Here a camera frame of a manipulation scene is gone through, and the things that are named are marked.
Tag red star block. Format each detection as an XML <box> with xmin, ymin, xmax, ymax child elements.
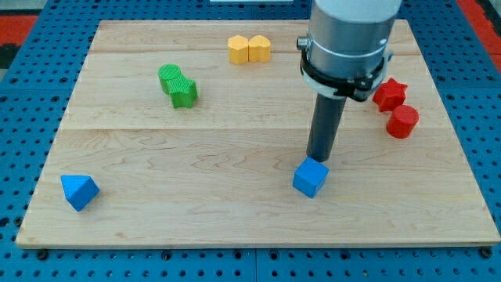
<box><xmin>373</xmin><ymin>78</ymin><xmax>408</xmax><ymax>112</ymax></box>

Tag green star block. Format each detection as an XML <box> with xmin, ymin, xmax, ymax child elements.
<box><xmin>168</xmin><ymin>75</ymin><xmax>198</xmax><ymax>108</ymax></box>

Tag red cylinder block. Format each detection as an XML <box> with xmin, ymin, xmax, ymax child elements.
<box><xmin>386</xmin><ymin>105</ymin><xmax>420</xmax><ymax>139</ymax></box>

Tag blue triangular prism block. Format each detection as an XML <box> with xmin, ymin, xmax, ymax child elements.
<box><xmin>60</xmin><ymin>175</ymin><xmax>100</xmax><ymax>212</ymax></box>

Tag light wooden board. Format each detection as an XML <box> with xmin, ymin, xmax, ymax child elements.
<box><xmin>16</xmin><ymin>20</ymin><xmax>500</xmax><ymax>249</ymax></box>

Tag green cylinder block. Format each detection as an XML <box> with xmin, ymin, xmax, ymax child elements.
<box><xmin>157</xmin><ymin>64</ymin><xmax>182</xmax><ymax>95</ymax></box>

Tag yellow hexagon block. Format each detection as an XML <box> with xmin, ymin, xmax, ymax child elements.
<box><xmin>227</xmin><ymin>35</ymin><xmax>249</xmax><ymax>65</ymax></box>

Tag yellow heart block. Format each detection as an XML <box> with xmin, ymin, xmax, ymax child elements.
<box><xmin>248</xmin><ymin>35</ymin><xmax>271</xmax><ymax>63</ymax></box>

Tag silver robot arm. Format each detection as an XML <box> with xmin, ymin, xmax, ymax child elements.
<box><xmin>297</xmin><ymin>0</ymin><xmax>402</xmax><ymax>102</ymax></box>

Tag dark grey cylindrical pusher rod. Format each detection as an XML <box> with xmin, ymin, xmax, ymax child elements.
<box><xmin>306</xmin><ymin>94</ymin><xmax>346</xmax><ymax>162</ymax></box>

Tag blue cube block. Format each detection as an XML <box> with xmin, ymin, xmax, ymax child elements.
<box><xmin>292</xmin><ymin>157</ymin><xmax>329</xmax><ymax>198</ymax></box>

